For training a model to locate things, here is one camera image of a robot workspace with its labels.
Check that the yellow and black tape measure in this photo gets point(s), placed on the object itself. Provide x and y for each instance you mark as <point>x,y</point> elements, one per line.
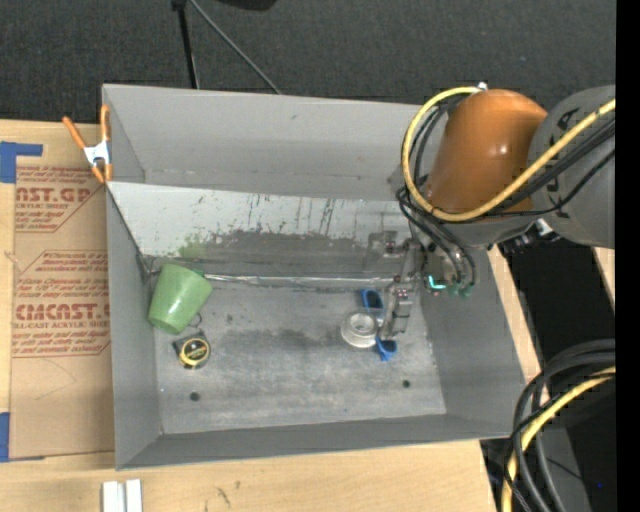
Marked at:
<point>192,352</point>

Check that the grey metal bin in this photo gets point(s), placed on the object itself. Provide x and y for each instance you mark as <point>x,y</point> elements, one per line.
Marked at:
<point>300,380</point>

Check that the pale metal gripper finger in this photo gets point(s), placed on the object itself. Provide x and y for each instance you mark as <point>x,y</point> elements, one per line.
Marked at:
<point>398,315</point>
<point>382,252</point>

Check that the brown cardboard board red print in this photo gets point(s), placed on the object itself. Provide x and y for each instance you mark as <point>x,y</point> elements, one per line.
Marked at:
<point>55,390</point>

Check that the green plastic cup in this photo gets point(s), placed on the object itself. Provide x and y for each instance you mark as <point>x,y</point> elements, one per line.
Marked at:
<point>176,300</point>

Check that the blue sunglasses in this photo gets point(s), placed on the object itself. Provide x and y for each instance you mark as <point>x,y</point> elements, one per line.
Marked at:
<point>384,353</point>

